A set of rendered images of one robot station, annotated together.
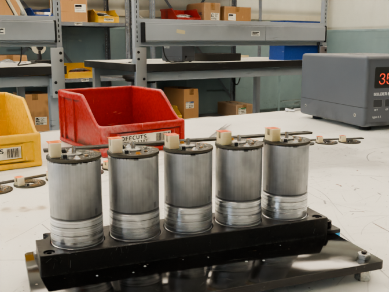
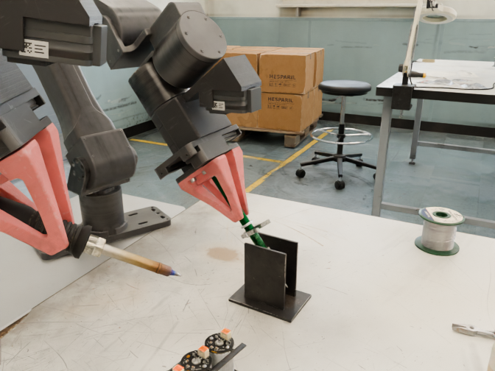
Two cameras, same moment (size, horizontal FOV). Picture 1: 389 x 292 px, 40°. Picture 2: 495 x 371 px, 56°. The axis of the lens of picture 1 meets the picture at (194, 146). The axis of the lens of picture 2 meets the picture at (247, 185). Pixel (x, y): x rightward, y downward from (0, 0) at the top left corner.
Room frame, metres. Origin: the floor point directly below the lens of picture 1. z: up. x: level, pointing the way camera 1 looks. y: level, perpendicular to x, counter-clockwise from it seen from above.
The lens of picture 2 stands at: (0.53, -0.09, 1.08)
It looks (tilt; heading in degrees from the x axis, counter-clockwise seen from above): 21 degrees down; 149
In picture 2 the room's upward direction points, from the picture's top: straight up
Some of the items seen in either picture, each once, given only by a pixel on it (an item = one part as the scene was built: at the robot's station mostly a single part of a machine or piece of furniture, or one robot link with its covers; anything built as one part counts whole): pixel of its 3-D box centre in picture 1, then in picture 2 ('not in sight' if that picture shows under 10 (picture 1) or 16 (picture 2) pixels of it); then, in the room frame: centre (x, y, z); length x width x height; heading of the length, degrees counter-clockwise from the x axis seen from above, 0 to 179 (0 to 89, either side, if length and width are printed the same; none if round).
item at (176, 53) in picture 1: (178, 53); not in sight; (3.10, 0.09, 0.80); 0.15 x 0.12 x 0.10; 51
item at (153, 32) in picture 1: (242, 35); not in sight; (3.15, -0.28, 0.90); 1.30 x 0.06 x 0.12; 122
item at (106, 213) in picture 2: not in sight; (102, 210); (-0.14, 0.06, 0.79); 0.20 x 0.07 x 0.08; 94
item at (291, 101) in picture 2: not in sight; (250, 91); (-3.08, 2.12, 0.38); 1.20 x 0.80 x 0.73; 38
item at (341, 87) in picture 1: (363, 88); not in sight; (0.76, -0.24, 0.80); 0.15 x 0.12 x 0.10; 21
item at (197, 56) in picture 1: (217, 57); not in sight; (3.27, -0.14, 0.77); 0.24 x 0.16 x 0.04; 121
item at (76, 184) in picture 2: not in sight; (102, 170); (-0.13, 0.06, 0.85); 0.09 x 0.06 x 0.06; 108
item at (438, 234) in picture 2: not in sight; (439, 230); (0.15, 0.46, 0.78); 0.06 x 0.06 x 0.05
